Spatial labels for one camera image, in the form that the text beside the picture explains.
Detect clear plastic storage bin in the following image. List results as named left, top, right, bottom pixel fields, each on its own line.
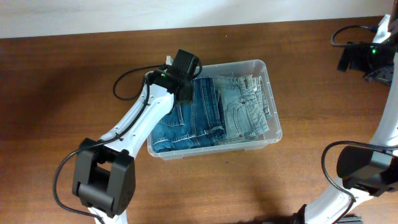
left=147, top=60, right=282, bottom=160

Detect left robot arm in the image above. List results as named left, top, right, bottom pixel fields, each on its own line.
left=72, top=49, right=201, bottom=223

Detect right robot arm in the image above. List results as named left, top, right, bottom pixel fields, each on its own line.
left=290, top=11, right=397, bottom=224

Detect light blue jeans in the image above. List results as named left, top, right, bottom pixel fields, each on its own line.
left=213, top=75, right=271, bottom=145

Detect dark blue jeans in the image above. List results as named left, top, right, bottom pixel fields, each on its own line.
left=151, top=77, right=226, bottom=152

